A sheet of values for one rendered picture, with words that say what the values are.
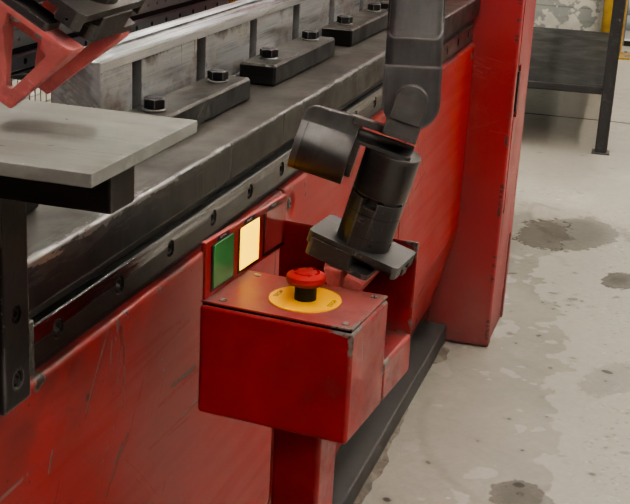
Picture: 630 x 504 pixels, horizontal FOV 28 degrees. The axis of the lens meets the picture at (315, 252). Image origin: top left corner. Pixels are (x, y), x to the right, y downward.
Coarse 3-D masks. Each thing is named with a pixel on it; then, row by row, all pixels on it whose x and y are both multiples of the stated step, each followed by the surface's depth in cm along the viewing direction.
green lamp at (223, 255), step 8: (224, 240) 123; (232, 240) 124; (216, 248) 121; (224, 248) 123; (232, 248) 125; (216, 256) 121; (224, 256) 123; (232, 256) 125; (216, 264) 122; (224, 264) 124; (232, 264) 125; (216, 272) 122; (224, 272) 124; (232, 272) 126; (216, 280) 122; (224, 280) 124
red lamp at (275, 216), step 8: (280, 208) 135; (272, 216) 133; (280, 216) 135; (272, 224) 134; (280, 224) 136; (272, 232) 134; (280, 232) 136; (272, 240) 134; (280, 240) 137; (264, 248) 133
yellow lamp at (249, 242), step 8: (248, 224) 128; (256, 224) 129; (248, 232) 128; (256, 232) 130; (240, 240) 127; (248, 240) 128; (256, 240) 130; (240, 248) 127; (248, 248) 129; (256, 248) 131; (240, 256) 127; (248, 256) 129; (256, 256) 131; (240, 264) 127; (248, 264) 129
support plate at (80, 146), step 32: (0, 128) 91; (32, 128) 91; (64, 128) 92; (96, 128) 92; (128, 128) 93; (160, 128) 93; (192, 128) 96; (0, 160) 82; (32, 160) 83; (64, 160) 83; (96, 160) 84; (128, 160) 85
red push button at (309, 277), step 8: (288, 272) 122; (296, 272) 121; (304, 272) 121; (312, 272) 122; (320, 272) 122; (288, 280) 121; (296, 280) 120; (304, 280) 120; (312, 280) 120; (320, 280) 121; (296, 288) 122; (304, 288) 121; (312, 288) 121; (296, 296) 122; (304, 296) 122; (312, 296) 122
